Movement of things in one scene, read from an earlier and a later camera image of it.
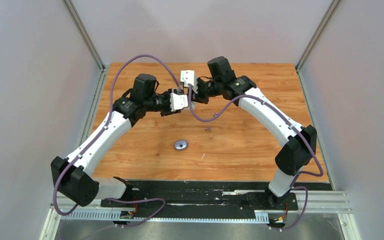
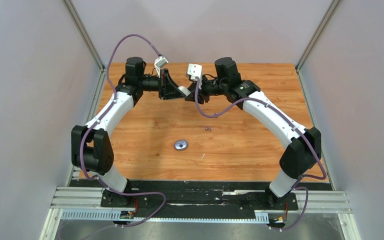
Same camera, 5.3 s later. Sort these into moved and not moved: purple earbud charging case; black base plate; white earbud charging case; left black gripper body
Moved: white earbud charging case; left black gripper body
Not moved: purple earbud charging case; black base plate
